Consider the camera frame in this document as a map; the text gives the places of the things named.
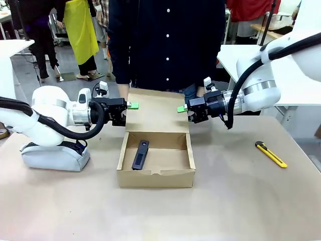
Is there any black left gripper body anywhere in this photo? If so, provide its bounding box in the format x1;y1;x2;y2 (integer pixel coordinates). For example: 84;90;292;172
90;97;128;125

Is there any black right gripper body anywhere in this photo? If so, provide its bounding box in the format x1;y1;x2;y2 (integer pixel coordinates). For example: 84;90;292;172
187;90;228;118

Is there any black stapler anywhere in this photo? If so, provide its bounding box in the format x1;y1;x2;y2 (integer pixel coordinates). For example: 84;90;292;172
131;140;150;172

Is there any brown cardboard box with lid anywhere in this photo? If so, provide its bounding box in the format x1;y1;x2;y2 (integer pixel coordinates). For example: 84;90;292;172
116;87;197;188

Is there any person's right forearm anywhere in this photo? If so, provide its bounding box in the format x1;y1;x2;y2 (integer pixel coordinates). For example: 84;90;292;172
117;82;131;99

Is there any black floor plate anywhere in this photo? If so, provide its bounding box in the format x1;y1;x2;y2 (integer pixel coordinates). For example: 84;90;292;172
84;72;106;82

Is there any dark floor mat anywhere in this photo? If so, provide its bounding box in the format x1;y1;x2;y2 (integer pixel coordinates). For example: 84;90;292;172
59;72;77;82

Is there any person in navy shirt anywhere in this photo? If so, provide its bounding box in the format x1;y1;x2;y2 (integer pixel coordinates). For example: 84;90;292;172
106;0;226;101

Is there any grey zipper pouch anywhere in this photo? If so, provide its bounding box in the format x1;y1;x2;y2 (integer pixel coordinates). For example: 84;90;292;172
20;140;91;172

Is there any yellow utility knife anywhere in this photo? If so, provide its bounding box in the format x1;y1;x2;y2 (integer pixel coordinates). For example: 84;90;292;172
255;141;288;169

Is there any person in yellow apron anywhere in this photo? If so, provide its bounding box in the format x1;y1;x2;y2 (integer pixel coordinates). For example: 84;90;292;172
63;0;105;81

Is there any person in plaid shirt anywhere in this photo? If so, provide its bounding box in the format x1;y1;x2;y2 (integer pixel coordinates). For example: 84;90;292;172
91;0;114;76

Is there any wooden table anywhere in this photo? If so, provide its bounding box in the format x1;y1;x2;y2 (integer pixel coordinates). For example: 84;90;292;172
250;23;286;41

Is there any metal cart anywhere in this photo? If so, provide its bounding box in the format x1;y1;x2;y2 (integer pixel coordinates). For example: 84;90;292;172
49;7;70;48

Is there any person in red shirt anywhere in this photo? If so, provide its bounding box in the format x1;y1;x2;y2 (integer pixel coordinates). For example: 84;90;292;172
225;0;282;45

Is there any person in dark clothes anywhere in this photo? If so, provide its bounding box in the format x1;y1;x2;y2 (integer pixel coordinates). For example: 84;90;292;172
15;0;66;80

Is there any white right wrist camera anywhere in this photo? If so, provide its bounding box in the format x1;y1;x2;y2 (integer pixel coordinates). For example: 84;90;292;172
203;76;219;94

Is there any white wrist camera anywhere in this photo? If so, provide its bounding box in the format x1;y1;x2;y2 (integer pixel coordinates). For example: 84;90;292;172
95;80;109;98
203;76;219;94

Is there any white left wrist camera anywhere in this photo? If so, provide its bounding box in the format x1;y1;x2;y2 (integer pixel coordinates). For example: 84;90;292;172
95;80;109;98

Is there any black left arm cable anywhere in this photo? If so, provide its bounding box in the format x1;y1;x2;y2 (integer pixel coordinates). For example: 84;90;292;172
0;96;106;140

